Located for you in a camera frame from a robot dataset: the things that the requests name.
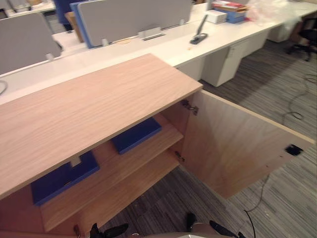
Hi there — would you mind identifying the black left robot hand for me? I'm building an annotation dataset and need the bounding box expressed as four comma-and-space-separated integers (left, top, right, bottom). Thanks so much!
90, 222, 129, 238

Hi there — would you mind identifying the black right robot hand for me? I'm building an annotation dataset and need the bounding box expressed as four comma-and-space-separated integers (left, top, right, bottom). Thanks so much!
185, 212, 246, 238

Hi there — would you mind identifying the wooden cabinet shelf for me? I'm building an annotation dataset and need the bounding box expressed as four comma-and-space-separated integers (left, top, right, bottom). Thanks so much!
40, 113, 184, 230

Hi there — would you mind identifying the blue folder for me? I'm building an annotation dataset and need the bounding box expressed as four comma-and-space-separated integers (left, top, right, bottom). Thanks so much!
110, 117, 163, 155
31, 151, 101, 206

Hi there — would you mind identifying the light wood cabinet door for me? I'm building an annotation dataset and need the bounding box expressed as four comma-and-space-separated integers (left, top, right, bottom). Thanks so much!
182, 89, 316, 199

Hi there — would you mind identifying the metal door hinge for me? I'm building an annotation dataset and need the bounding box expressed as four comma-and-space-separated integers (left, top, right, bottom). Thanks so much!
174, 150, 186, 163
182, 100, 199, 117

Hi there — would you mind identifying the black door lock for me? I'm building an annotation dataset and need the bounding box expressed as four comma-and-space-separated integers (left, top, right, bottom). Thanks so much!
284, 144, 303, 156

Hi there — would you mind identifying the light wood office cabinet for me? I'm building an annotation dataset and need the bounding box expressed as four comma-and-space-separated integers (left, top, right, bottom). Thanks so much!
0, 53, 204, 238

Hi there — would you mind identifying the black office chair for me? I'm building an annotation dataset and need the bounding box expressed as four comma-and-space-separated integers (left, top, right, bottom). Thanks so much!
286, 18, 317, 62

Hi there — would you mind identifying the robot body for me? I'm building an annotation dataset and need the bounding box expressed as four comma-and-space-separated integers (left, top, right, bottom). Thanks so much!
132, 231, 199, 238

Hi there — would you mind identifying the long white desk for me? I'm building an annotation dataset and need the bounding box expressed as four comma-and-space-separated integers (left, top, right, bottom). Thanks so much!
0, 1, 317, 105

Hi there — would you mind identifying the black desk tool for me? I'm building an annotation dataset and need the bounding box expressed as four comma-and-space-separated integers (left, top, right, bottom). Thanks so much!
190, 14, 209, 46

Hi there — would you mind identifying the brown cardboard piece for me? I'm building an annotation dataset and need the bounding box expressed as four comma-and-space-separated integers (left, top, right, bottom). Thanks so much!
64, 11, 85, 44

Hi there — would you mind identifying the grey desk partition screen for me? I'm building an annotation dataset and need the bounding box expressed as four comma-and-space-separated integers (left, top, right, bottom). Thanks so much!
0, 12, 62, 75
77, 0, 193, 49

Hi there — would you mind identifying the white cardboard box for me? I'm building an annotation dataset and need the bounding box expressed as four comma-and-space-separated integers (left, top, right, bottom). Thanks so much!
205, 10, 228, 24

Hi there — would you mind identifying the blue box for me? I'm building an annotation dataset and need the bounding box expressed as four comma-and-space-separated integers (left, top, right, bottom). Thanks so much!
214, 7, 249, 24

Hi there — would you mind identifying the blue desk partition screen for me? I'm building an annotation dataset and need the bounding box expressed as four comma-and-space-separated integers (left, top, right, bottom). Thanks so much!
69, 1, 96, 50

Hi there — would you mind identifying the clear plastic bag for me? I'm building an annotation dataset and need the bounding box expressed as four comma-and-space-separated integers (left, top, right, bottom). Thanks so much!
245, 0, 297, 23

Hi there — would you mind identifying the red paper stack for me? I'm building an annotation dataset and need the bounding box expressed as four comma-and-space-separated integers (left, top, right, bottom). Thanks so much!
212, 0, 250, 10

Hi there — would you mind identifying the person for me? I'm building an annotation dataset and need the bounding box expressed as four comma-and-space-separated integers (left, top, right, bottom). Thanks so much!
53, 0, 76, 26

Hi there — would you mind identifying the black floor cable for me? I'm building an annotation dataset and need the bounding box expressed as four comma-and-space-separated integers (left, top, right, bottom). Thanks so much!
244, 173, 271, 214
279, 73, 317, 120

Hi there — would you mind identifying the white drawer pedestal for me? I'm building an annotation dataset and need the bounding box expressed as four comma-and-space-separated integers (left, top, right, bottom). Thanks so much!
268, 22, 299, 43
201, 40, 251, 88

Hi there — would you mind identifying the grey desk cable box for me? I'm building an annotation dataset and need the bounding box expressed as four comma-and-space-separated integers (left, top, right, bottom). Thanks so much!
137, 27, 166, 41

